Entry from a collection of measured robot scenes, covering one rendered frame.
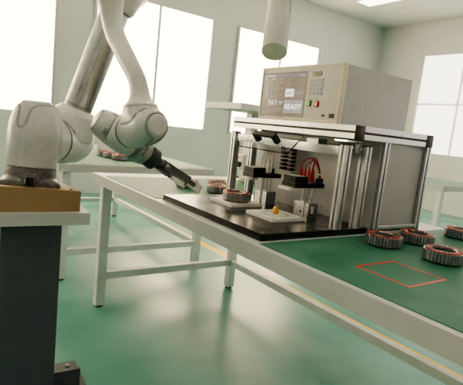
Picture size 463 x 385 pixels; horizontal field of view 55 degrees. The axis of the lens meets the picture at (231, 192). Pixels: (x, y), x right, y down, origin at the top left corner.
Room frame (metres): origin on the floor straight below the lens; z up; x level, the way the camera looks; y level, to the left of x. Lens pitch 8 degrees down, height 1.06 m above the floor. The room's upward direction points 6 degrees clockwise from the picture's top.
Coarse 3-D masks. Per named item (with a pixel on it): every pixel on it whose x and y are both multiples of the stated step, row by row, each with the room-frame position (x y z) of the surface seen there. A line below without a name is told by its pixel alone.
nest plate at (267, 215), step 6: (246, 210) 1.56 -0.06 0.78; (252, 210) 1.56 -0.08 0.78; (258, 210) 1.58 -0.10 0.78; (264, 210) 1.59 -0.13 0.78; (270, 210) 1.61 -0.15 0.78; (258, 216) 1.50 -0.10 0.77; (264, 216) 1.48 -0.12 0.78; (270, 216) 1.49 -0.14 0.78; (276, 216) 1.50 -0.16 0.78; (282, 216) 1.51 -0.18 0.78; (288, 216) 1.52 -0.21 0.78; (294, 216) 1.53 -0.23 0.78; (300, 216) 1.55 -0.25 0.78
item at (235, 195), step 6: (222, 192) 1.74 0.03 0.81; (228, 192) 1.70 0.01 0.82; (234, 192) 1.70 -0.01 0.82; (240, 192) 1.77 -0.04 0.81; (246, 192) 1.73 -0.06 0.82; (222, 198) 1.73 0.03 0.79; (228, 198) 1.70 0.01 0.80; (234, 198) 1.70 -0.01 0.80; (240, 198) 1.69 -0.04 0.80; (246, 198) 1.70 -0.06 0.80
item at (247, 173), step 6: (246, 168) 1.78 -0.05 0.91; (252, 168) 1.75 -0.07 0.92; (258, 168) 1.76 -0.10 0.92; (264, 168) 1.78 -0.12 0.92; (246, 174) 1.78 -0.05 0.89; (252, 174) 1.75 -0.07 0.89; (258, 174) 1.76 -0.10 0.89; (264, 174) 1.78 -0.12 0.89; (270, 174) 1.79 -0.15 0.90; (276, 174) 1.81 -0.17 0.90; (270, 180) 1.81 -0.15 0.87
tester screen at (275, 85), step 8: (264, 80) 1.88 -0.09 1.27; (272, 80) 1.84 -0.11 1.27; (280, 80) 1.79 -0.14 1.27; (288, 80) 1.76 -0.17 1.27; (296, 80) 1.72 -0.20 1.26; (304, 80) 1.68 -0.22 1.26; (264, 88) 1.87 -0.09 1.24; (272, 88) 1.83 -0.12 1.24; (280, 88) 1.79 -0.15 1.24; (288, 88) 1.75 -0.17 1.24; (296, 88) 1.71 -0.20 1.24; (304, 88) 1.68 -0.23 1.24; (264, 96) 1.87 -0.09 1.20; (272, 96) 1.83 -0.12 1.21; (280, 96) 1.78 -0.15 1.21; (264, 104) 1.86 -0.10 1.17; (280, 104) 1.78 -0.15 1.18; (264, 112) 1.86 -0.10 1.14; (272, 112) 1.82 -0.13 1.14; (280, 112) 1.77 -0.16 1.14
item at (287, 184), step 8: (288, 176) 1.58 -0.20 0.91; (296, 176) 1.55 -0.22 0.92; (304, 176) 1.58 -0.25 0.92; (288, 184) 1.57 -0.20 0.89; (296, 184) 1.55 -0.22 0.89; (304, 184) 1.57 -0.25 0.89; (312, 184) 1.60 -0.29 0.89; (320, 184) 1.62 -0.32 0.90; (304, 192) 1.65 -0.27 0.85; (312, 192) 1.61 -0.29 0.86
